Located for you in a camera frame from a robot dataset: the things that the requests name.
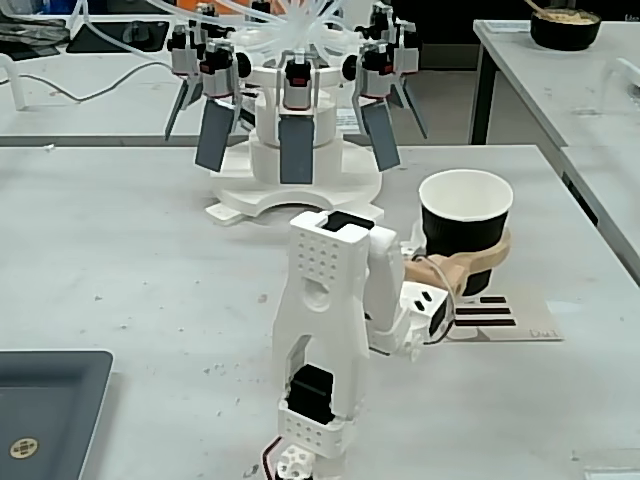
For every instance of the tan curved gripper finger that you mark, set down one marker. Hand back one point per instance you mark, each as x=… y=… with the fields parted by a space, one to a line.
x=502 y=256

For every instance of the white curved gripper finger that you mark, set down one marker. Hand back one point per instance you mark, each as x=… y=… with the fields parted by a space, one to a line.
x=419 y=240

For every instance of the tan gripper body black servo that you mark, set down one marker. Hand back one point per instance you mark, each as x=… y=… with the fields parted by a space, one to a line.
x=434 y=272

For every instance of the black paper cup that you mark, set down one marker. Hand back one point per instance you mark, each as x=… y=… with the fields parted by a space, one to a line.
x=465 y=230

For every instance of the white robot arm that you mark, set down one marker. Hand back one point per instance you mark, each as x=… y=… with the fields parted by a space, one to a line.
x=320 y=280

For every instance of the printed paper mat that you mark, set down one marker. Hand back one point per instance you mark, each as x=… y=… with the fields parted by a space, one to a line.
x=535 y=320

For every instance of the white printed label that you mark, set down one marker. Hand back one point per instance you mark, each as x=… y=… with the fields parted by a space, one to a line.
x=347 y=121

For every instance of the black desk mat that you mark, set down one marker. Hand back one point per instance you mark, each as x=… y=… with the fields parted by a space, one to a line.
x=120 y=37

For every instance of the white carousel machine base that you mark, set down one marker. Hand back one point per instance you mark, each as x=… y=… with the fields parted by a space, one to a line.
x=350 y=190

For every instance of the dispenser unit with grey paddle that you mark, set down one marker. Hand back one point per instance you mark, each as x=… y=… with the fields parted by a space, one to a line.
x=296 y=150
x=206 y=12
x=382 y=15
x=382 y=140
x=407 y=50
x=215 y=135
x=182 y=57

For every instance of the black table leg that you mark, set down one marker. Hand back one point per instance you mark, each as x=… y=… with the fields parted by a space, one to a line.
x=482 y=100

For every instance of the black bowl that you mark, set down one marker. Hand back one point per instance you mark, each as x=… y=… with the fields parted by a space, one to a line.
x=565 y=37

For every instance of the white paper sheet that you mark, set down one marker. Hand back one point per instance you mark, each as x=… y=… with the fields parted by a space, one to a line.
x=505 y=26

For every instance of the white flat box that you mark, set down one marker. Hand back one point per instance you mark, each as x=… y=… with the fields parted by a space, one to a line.
x=612 y=474

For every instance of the translucent tube bundle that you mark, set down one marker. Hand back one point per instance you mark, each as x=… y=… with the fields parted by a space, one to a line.
x=300 y=25

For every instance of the wooden stick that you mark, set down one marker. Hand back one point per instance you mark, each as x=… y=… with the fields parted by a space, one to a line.
x=534 y=5

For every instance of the grey plastic tray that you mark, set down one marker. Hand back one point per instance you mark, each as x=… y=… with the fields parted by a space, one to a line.
x=50 y=400

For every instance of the white bent stand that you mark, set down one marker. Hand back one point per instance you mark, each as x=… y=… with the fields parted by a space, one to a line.
x=17 y=85

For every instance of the dark folded cloth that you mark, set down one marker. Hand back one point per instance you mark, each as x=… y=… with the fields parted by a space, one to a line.
x=30 y=32

